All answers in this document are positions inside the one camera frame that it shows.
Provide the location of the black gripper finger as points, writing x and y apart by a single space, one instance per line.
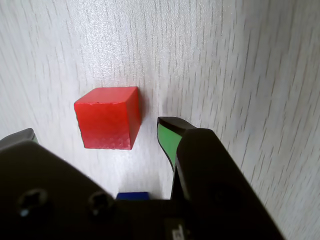
50 195

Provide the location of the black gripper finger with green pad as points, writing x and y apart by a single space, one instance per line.
212 170

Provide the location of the red wooden cube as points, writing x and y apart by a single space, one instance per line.
107 120

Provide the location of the blue wooden cube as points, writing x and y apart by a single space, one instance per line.
133 195

